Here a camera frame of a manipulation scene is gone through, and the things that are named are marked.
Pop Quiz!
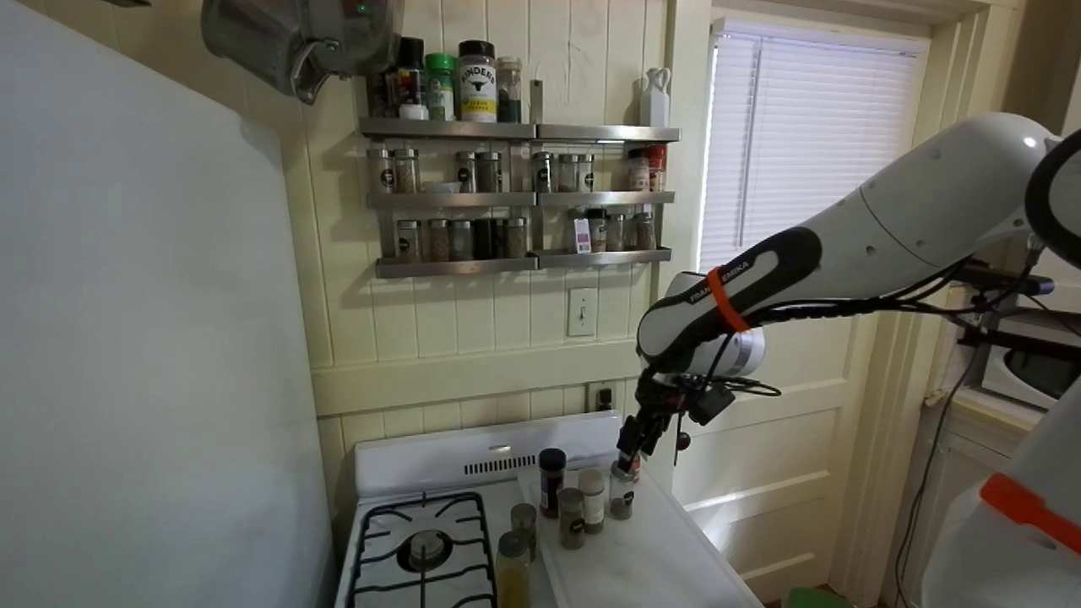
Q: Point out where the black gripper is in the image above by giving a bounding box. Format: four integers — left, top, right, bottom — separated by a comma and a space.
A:
613, 368, 696, 476

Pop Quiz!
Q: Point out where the black lid spice jar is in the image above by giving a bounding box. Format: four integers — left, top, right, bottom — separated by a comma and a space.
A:
537, 447, 572, 522

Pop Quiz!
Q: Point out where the yellow oil bottle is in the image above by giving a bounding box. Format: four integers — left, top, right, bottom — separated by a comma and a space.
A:
498, 529, 535, 608

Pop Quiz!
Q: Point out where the white gas stove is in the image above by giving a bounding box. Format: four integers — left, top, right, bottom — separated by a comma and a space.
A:
330, 410, 771, 608

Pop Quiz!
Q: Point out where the black stove burner grate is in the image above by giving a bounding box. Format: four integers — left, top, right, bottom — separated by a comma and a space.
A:
345, 491, 500, 608

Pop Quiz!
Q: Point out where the red lid spice jar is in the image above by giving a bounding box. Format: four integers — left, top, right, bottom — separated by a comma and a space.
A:
646, 143, 672, 192

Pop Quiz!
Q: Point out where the white bottle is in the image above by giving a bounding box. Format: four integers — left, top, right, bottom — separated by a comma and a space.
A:
643, 63, 677, 130

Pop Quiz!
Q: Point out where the white labelled black lid jar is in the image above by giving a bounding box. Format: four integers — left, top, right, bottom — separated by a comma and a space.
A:
454, 38, 500, 126

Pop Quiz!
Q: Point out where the green lid bottle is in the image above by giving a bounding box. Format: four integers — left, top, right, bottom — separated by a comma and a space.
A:
421, 52, 458, 126

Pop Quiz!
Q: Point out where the black lid dark bottle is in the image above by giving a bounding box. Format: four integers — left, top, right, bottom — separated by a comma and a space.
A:
393, 35, 433, 126

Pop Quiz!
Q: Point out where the white cap spice jar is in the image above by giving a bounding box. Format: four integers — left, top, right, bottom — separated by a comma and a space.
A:
573, 465, 613, 538

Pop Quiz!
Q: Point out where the small glass spice jar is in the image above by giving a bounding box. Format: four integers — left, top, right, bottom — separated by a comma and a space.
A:
507, 500, 542, 565
556, 485, 589, 553

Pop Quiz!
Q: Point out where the white panel door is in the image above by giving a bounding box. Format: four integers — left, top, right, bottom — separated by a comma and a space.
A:
669, 309, 884, 600

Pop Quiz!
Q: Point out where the white window blind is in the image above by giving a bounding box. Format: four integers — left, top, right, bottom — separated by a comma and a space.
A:
696, 17, 934, 272

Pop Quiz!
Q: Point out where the clear jar on rack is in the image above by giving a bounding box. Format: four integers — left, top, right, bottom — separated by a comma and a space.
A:
498, 57, 528, 126

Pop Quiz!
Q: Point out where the white microwave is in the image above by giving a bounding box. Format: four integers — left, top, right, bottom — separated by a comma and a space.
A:
970, 309, 1081, 416

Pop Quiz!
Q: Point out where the white refrigerator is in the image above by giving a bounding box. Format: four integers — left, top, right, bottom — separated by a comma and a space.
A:
0, 0, 337, 608

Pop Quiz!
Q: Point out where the hanging steel pan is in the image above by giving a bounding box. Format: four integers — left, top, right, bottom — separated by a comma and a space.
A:
201, 0, 398, 109

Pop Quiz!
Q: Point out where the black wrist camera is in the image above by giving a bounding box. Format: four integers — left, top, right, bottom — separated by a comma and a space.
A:
686, 381, 743, 428

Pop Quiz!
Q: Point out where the white wall light switch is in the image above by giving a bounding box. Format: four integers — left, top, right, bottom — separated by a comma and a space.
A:
564, 283, 603, 340

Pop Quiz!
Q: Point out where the metal wall spice rack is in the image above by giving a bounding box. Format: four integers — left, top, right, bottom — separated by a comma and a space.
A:
359, 116, 686, 283

